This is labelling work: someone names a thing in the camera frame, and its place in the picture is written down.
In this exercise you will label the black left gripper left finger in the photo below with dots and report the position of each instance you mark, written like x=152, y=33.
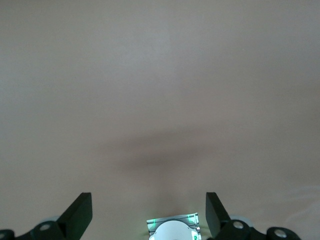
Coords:
x=77, y=217

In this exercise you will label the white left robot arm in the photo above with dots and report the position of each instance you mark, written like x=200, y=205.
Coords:
x=175, y=231

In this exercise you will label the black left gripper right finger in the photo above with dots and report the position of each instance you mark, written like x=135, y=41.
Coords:
x=215, y=217

